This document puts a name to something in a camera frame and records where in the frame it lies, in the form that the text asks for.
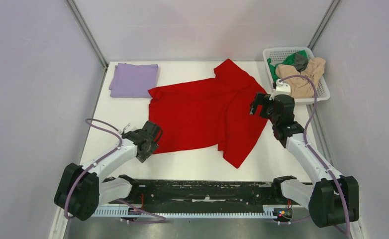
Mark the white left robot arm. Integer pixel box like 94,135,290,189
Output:
54,119,163,221

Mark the green t shirt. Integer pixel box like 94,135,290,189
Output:
267,50,307,82

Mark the beige t shirt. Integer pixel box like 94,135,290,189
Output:
275,57,326,99

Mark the left aluminium corner post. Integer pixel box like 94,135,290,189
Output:
65,0,108,71

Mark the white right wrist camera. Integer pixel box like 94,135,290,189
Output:
270,81,291,100

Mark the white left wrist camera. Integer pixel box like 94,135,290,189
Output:
122,123,133,133

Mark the grey t shirt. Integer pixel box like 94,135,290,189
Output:
293,52,309,72

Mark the folded lilac t shirt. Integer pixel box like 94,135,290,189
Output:
109,63,159,99

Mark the aluminium corner post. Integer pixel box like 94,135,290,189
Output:
307,0,341,50
65,0,108,71

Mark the white slotted cable duct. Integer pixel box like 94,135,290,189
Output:
92,204,278,220

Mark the white plastic laundry basket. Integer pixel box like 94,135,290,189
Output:
262,46,330,102

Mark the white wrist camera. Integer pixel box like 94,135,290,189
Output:
122,123,133,133
270,81,291,100

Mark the red t shirt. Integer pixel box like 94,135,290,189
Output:
149,59,267,168

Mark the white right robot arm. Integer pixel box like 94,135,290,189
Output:
250,93,360,228

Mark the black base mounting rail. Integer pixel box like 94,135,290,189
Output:
122,175,300,213

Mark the right aluminium corner post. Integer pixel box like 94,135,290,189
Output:
307,0,341,50

